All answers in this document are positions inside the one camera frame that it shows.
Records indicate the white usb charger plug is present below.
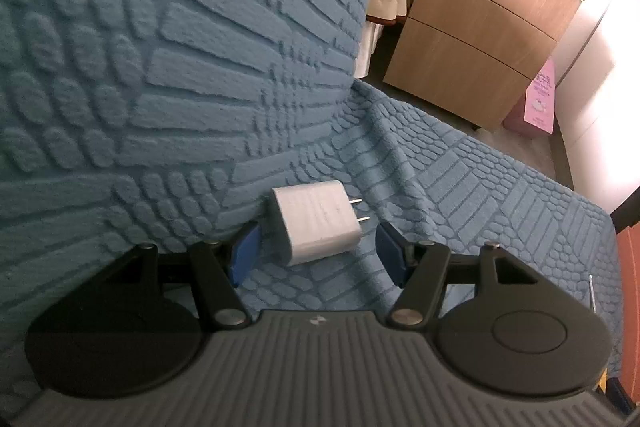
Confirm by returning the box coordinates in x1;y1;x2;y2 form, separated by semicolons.
272;180;370;267

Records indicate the blue textured sofa chair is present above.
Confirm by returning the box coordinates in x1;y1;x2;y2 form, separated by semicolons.
1;0;623;419

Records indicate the pink open storage box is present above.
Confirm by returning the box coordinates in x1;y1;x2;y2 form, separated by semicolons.
617;223;640;403

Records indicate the wooden drawer cabinet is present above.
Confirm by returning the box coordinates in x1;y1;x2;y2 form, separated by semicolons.
384;0;584;131

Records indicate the yellow handled screwdriver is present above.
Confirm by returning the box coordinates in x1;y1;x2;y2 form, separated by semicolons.
588;273;608;395

